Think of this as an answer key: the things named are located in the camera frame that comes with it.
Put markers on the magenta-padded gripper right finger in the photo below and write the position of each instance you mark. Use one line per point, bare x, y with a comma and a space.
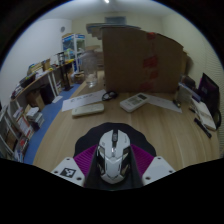
158, 170

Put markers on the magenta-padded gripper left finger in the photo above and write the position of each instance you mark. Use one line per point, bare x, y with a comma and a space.
66, 171

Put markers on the white and black computer mouse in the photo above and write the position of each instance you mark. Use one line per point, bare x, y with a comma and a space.
113, 158

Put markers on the black mouse pad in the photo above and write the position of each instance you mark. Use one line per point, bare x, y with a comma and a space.
86, 140

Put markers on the black marker pen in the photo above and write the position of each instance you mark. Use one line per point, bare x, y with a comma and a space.
202, 127

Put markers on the white paper sheet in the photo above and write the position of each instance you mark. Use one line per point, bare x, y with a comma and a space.
81, 101
165, 103

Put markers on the blue book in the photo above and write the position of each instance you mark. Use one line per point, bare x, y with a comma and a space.
189, 91

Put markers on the black eyeglasses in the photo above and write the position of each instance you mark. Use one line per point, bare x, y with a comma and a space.
109, 96

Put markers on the black office chair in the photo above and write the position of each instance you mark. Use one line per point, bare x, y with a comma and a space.
210, 93

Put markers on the wooden side desk with clutter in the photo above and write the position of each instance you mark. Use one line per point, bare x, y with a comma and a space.
38, 81

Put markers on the black metal stand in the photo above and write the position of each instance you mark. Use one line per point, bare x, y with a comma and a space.
66, 75

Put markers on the clear glass jar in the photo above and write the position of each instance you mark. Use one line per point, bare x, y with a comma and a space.
90, 70

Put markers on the large brown cardboard box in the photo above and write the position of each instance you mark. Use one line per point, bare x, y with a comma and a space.
133, 63

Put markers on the blue and white display cabinet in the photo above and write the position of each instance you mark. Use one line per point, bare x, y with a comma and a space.
73, 50

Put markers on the grey flat cardboard stack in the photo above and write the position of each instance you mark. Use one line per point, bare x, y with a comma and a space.
110, 27

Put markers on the window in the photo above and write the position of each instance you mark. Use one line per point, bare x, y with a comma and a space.
115, 20

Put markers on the ceiling tube light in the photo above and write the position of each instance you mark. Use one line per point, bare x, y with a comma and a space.
106, 1

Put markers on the round wall clock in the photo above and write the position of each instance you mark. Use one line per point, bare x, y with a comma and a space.
62, 29

